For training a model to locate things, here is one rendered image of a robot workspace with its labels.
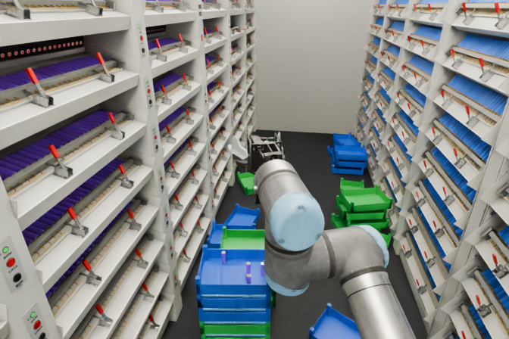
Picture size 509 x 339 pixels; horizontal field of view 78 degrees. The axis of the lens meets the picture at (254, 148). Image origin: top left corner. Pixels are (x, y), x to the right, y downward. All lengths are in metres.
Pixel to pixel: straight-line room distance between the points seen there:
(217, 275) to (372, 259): 0.92
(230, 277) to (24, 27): 1.12
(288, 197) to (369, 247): 0.21
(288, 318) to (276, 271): 1.33
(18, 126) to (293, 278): 0.64
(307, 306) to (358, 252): 1.37
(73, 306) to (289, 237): 0.77
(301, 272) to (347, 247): 0.10
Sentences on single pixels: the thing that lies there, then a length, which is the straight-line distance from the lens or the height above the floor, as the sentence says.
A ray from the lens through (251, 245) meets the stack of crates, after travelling 1.83.
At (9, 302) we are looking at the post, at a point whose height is 0.96.
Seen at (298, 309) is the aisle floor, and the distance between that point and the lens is 1.98.
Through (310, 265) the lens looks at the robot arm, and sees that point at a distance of 0.62.
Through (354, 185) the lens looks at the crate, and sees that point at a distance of 3.09.
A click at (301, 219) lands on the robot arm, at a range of 0.53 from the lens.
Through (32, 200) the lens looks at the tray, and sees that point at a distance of 0.91.
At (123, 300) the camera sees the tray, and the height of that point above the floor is 0.54.
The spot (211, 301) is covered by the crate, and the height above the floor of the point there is 0.44.
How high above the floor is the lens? 1.54
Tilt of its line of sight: 24 degrees down
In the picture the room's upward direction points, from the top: straight up
